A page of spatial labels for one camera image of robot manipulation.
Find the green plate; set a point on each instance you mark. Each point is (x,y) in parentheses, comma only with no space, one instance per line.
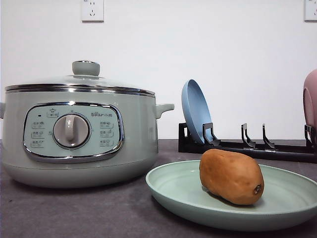
(176,189)

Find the glass pot lid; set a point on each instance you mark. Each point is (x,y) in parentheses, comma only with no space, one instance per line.
(86,78)

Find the brown potato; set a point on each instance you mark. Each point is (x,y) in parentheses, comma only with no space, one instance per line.
(231,177)

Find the blue plate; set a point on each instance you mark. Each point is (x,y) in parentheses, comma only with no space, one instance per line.
(196,109)

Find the green electric steamer pot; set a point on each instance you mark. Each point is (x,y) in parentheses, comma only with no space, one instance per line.
(80,136)

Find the black plate rack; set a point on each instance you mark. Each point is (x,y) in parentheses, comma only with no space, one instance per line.
(265,151)

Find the pink plate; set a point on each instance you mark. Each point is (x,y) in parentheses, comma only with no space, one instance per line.
(310,99)

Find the white wall socket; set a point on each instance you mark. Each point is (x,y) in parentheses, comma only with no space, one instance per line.
(93,11)
(308,11)

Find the white wall socket right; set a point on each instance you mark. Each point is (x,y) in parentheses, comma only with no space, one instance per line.
(308,11)

